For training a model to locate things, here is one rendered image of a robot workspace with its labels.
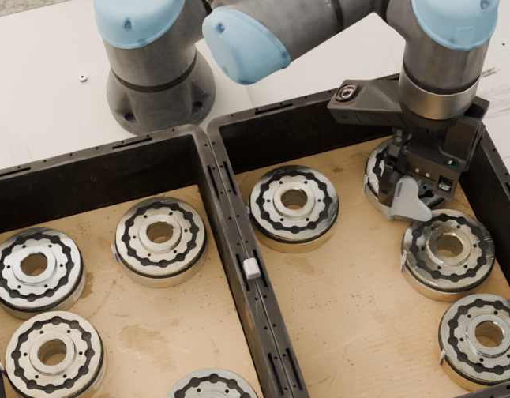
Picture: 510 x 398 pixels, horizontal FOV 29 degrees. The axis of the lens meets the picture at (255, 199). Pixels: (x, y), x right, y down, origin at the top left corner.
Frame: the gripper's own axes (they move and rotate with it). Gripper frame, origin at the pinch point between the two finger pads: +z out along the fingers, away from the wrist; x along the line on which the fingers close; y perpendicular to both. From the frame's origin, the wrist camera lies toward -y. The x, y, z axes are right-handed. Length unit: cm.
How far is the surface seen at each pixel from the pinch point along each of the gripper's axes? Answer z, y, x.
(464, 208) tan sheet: 2.0, 7.5, 3.4
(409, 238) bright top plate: -1.2, 4.0, -5.3
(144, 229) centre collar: -1.7, -22.3, -18.9
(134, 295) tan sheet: 2.0, -20.1, -25.0
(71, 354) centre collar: -1.7, -20.7, -35.4
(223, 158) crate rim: -8.0, -17.0, -9.9
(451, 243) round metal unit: 0.3, 8.2, -2.8
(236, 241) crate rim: -8.0, -10.5, -18.3
